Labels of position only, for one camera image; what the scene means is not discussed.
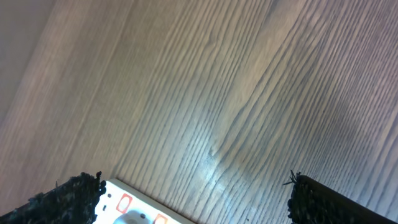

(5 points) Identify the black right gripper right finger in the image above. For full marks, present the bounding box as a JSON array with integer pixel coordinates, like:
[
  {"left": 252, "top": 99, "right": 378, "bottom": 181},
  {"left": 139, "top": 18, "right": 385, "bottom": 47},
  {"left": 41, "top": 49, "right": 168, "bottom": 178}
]
[{"left": 285, "top": 172, "right": 397, "bottom": 224}]

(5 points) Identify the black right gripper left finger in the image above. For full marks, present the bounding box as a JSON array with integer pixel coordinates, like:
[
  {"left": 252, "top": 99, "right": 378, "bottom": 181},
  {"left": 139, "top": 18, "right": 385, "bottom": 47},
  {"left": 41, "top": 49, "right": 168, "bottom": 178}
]
[{"left": 1, "top": 172, "right": 106, "bottom": 224}]

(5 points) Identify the white charger plug adapter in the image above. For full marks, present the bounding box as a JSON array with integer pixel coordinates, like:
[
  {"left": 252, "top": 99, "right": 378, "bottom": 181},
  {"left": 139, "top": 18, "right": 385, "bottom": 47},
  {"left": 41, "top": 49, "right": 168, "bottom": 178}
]
[{"left": 113, "top": 210, "right": 154, "bottom": 224}]

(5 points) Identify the white power strip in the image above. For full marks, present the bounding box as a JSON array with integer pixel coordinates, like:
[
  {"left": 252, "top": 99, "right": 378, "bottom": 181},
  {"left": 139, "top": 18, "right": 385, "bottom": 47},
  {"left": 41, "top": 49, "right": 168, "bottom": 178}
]
[{"left": 94, "top": 179, "right": 193, "bottom": 224}]

